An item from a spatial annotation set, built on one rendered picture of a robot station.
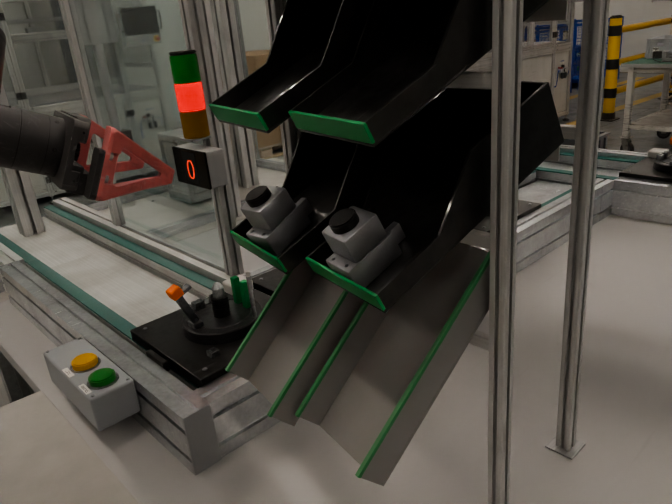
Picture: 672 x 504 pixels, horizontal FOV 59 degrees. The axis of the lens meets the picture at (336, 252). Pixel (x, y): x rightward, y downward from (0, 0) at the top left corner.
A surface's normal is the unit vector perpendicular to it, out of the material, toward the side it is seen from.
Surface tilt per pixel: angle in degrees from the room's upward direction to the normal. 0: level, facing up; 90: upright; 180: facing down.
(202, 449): 90
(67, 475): 0
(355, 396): 45
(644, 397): 0
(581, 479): 0
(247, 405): 90
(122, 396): 90
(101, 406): 90
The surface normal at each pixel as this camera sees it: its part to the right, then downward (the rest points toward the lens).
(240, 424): 0.68, 0.22
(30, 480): -0.09, -0.92
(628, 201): -0.73, 0.32
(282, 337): -0.65, -0.46
